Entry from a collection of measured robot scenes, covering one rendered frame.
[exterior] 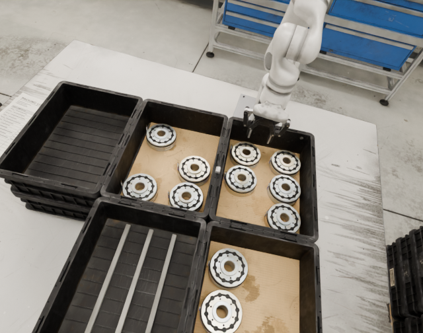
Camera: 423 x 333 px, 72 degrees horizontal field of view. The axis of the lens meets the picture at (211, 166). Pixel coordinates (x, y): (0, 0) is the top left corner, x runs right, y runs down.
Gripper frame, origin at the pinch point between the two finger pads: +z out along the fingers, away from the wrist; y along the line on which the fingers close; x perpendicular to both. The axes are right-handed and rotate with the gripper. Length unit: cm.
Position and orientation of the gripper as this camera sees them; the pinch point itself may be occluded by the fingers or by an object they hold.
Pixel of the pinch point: (259, 135)
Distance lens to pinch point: 91.5
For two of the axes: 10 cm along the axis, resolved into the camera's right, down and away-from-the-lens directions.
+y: -9.5, -3.0, 0.6
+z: -1.3, 5.7, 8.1
